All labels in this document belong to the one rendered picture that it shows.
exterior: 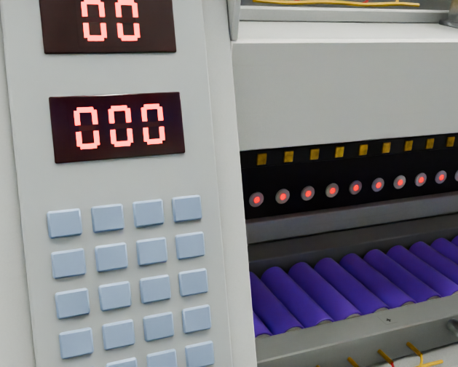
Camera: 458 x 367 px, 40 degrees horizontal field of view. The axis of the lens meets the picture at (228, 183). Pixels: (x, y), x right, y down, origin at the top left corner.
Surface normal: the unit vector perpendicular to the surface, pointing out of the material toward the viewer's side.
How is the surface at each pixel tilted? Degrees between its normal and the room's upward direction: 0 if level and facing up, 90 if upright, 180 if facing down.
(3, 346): 90
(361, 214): 111
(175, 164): 90
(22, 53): 90
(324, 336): 21
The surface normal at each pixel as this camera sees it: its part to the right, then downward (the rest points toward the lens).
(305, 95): 0.42, 0.37
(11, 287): 0.41, 0.01
